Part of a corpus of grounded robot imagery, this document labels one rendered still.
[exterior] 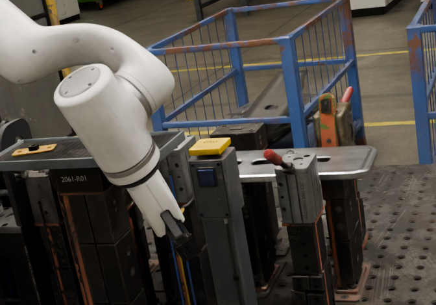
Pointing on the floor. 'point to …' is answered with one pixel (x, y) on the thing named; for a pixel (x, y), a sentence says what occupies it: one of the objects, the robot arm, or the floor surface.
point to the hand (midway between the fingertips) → (179, 234)
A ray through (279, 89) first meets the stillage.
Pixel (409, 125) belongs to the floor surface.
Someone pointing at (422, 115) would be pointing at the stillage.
